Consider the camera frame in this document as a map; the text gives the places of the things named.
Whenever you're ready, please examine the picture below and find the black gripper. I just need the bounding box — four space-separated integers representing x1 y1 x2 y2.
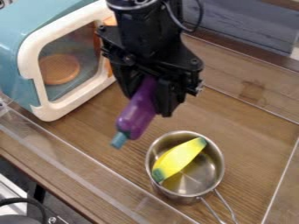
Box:
96 5 203 117

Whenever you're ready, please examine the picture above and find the purple toy eggplant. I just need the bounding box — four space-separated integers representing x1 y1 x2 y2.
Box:
111 76 156 149

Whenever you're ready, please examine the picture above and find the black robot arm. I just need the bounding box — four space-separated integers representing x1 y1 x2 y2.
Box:
97 0 203 117

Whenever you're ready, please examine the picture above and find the blue toy microwave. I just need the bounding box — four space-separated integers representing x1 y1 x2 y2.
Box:
0 0 116 122

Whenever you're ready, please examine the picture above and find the yellow toy banana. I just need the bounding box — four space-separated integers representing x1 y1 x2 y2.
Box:
152 137 207 183

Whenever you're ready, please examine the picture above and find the clear acrylic barrier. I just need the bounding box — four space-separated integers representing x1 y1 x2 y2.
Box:
0 96 198 224

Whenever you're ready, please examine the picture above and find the silver pot with wire handle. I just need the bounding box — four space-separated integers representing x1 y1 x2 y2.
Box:
144 130 239 224

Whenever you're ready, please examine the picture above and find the black cable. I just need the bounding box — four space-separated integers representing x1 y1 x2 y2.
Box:
0 197 48 224

